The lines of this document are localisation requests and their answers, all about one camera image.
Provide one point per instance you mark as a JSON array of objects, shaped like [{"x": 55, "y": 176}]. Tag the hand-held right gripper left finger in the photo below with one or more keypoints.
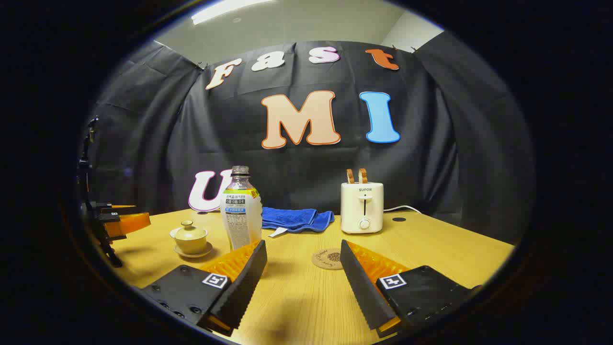
[{"x": 244, "y": 282}]

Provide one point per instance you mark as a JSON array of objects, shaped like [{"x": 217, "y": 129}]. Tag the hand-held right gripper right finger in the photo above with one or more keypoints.
[{"x": 364, "y": 287}]

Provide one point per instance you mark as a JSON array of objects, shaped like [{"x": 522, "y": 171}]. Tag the toast slice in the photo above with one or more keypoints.
[
  {"x": 350, "y": 176},
  {"x": 363, "y": 176}
]

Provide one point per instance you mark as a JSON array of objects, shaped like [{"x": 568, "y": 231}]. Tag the clear water bottle white label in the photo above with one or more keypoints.
[{"x": 239, "y": 215}]

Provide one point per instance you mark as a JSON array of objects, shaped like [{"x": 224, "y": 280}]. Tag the white toaster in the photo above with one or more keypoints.
[{"x": 354, "y": 211}]

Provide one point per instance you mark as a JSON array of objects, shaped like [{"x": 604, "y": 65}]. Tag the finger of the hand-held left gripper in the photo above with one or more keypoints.
[
  {"x": 115, "y": 207},
  {"x": 131, "y": 224}
]

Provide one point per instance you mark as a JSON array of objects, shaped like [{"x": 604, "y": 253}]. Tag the round cork coaster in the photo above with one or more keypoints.
[{"x": 325, "y": 259}]

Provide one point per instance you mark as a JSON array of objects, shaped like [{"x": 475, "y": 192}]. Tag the yellow teacup lid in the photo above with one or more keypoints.
[{"x": 190, "y": 232}]

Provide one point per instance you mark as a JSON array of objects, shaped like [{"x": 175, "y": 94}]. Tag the blue folded towel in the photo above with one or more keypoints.
[{"x": 292, "y": 218}]

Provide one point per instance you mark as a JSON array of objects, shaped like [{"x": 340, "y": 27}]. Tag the yellow ceramic saucer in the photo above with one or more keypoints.
[{"x": 207, "y": 251}]

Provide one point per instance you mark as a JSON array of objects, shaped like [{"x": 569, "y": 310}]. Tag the yellow ceramic teacup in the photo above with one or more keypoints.
[{"x": 191, "y": 245}]

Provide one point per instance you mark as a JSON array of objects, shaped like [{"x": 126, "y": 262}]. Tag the black backdrop cloth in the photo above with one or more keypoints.
[{"x": 431, "y": 167}]

